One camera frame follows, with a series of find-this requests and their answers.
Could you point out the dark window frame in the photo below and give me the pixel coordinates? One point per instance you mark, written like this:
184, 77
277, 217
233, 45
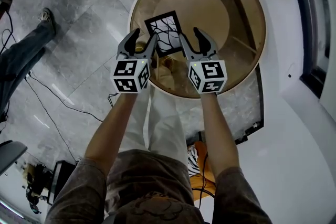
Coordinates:
312, 34

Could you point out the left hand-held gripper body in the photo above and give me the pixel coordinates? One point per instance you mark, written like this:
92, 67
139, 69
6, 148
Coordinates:
128, 73

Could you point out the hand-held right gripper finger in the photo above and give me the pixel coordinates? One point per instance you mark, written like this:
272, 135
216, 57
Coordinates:
205, 40
185, 46

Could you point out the black floor frame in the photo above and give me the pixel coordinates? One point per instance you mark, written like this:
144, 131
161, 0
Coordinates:
260, 102

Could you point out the person's tan shoe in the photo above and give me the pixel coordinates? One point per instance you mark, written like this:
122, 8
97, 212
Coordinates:
139, 47
168, 62

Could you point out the orange bag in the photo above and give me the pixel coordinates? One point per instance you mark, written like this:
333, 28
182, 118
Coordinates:
203, 162

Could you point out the pile of dark equipment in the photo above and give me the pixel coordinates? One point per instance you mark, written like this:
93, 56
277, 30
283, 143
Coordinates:
36, 183

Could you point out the person's white trousers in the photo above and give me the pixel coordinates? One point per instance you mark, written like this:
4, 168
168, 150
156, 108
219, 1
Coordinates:
160, 118

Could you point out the person's right forearm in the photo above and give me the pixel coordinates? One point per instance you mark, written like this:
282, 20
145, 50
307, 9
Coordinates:
219, 133

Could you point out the round glass table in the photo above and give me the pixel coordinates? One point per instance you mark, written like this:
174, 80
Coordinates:
236, 13

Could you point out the black flat box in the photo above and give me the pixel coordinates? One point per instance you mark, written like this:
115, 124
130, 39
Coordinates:
61, 181

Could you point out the black picture frame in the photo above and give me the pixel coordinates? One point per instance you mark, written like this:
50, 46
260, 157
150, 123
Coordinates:
165, 24

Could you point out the black white striped cloth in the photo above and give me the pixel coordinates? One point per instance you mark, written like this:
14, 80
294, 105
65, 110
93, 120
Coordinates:
192, 160

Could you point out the person's brown printed shirt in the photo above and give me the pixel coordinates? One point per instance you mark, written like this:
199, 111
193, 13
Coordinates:
147, 191

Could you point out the person's left forearm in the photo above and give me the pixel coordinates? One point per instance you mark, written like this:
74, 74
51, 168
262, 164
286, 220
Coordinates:
113, 128

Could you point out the grey chair seat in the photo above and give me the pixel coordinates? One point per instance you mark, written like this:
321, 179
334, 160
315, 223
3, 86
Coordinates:
10, 152

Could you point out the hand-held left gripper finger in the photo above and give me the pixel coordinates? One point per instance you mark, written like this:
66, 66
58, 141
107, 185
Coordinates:
129, 41
150, 46

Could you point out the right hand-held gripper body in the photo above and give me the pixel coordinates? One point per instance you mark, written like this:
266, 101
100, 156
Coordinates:
208, 74

